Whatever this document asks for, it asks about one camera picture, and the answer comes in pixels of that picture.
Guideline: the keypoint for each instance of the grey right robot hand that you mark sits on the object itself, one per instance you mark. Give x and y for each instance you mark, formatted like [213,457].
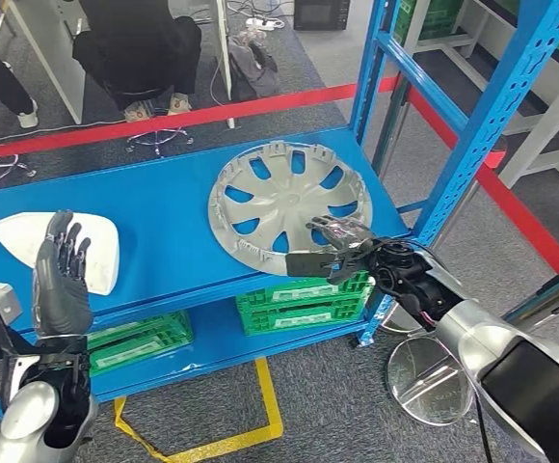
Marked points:
[60,300]

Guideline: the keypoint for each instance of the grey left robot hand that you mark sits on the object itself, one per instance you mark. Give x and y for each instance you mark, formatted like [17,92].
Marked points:
[351,239]

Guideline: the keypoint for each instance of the silver plastic wheel hubcap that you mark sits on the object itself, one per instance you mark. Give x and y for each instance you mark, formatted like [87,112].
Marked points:
[284,198]

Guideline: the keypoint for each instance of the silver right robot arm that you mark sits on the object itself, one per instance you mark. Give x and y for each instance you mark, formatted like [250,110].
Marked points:
[29,415]

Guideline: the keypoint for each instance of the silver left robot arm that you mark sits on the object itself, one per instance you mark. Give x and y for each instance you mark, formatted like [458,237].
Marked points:
[525,383]

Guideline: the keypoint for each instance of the blue metal shelf rack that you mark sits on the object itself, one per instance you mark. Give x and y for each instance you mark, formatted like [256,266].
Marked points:
[164,211]

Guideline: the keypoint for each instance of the white workbench with green mat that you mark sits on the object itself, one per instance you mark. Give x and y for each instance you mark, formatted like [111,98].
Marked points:
[540,134]

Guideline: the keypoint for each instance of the white plastic mirror cover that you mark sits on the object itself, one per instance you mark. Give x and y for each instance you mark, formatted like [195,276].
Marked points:
[101,255]

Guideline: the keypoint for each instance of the green folded plastic crate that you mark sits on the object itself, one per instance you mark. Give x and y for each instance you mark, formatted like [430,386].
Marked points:
[299,310]
[140,342]

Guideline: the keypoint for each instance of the grey bag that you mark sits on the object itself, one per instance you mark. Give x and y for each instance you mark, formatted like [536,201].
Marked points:
[253,67]

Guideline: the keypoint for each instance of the red barrier belt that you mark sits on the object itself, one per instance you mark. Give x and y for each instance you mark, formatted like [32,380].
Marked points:
[516,211]
[188,118]

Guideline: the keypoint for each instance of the black microwave oven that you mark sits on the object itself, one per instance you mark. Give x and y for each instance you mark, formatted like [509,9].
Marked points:
[322,13]

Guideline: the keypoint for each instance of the white power strip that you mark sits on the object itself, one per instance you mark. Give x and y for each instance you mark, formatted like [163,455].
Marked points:
[265,23]

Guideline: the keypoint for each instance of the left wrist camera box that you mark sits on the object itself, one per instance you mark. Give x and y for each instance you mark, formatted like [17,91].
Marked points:
[308,264]

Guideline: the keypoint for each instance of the chrome stanchion post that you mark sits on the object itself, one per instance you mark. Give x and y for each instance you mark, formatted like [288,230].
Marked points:
[388,128]
[428,383]
[400,319]

